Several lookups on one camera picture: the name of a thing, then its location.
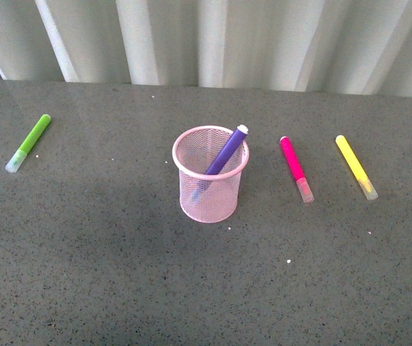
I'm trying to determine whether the purple pen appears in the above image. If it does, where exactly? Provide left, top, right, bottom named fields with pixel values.
left=190, top=124, right=250, bottom=202

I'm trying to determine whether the pink highlighter pen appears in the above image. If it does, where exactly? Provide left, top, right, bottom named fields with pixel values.
left=279, top=136, right=315, bottom=203

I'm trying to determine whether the green highlighter pen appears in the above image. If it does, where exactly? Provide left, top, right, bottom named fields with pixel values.
left=5, top=114, right=51, bottom=173

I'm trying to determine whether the white curtain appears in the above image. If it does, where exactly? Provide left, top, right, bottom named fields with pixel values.
left=0, top=1, right=412, bottom=97

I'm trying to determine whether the pink mesh cup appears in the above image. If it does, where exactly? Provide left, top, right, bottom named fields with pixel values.
left=172, top=125, right=250, bottom=223

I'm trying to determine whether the yellow highlighter pen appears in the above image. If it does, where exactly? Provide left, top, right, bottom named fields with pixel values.
left=336, top=135, right=378, bottom=200

